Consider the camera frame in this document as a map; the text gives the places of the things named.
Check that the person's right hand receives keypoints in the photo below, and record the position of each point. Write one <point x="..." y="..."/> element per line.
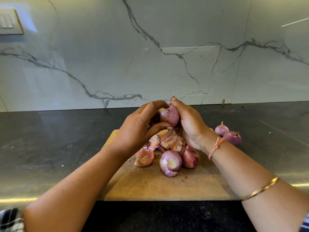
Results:
<point x="193" y="124"/>

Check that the person's left hand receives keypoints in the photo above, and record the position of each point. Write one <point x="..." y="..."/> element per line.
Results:
<point x="135" y="130"/>

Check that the brownish red onion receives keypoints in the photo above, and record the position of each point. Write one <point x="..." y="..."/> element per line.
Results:
<point x="170" y="115"/>

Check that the small red onion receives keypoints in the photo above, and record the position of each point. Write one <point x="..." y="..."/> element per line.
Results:
<point x="221" y="129"/>

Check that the pile of onion peels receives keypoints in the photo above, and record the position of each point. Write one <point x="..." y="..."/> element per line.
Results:
<point x="166" y="140"/>

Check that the red onion with pale patch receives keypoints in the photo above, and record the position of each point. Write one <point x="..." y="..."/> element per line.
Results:
<point x="170" y="163"/>

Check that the person's right forearm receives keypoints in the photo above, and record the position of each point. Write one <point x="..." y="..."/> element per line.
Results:
<point x="258" y="183"/>

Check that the person's left forearm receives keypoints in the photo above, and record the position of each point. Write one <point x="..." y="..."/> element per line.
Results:
<point x="70" y="195"/>

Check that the wooden cutting board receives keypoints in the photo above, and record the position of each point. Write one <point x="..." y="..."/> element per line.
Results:
<point x="140" y="186"/>

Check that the gold bangle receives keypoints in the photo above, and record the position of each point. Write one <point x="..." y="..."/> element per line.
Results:
<point x="260" y="189"/>

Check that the black white plaid sleeve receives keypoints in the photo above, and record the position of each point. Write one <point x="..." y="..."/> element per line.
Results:
<point x="10" y="220"/>

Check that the white wall switch plate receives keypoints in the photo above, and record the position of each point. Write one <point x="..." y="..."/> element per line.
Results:
<point x="9" y="21"/>

